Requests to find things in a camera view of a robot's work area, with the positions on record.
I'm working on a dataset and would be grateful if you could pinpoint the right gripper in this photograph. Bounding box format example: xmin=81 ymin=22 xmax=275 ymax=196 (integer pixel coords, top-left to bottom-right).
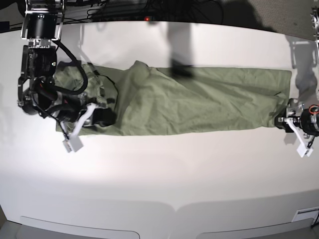
xmin=47 ymin=84 xmax=117 ymax=127

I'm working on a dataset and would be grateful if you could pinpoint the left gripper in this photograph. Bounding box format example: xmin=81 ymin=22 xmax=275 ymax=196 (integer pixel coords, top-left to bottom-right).
xmin=274 ymin=98 xmax=319 ymax=137

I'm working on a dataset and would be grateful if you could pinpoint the green T-shirt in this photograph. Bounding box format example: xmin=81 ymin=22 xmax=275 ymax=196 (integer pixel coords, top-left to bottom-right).
xmin=53 ymin=60 xmax=293 ymax=137

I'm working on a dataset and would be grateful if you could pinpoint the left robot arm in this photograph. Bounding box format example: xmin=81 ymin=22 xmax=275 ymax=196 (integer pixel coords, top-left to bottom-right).
xmin=273 ymin=4 xmax=319 ymax=139

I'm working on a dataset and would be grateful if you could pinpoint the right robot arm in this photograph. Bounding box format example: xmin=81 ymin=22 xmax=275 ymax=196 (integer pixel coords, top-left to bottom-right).
xmin=18 ymin=0 xmax=118 ymax=127

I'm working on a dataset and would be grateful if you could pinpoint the white label sticker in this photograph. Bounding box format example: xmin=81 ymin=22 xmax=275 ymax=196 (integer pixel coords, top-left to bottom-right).
xmin=292 ymin=207 xmax=319 ymax=223

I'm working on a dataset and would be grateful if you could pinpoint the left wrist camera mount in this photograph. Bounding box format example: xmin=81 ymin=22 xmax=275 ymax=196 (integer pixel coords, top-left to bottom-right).
xmin=285 ymin=118 xmax=314 ymax=158

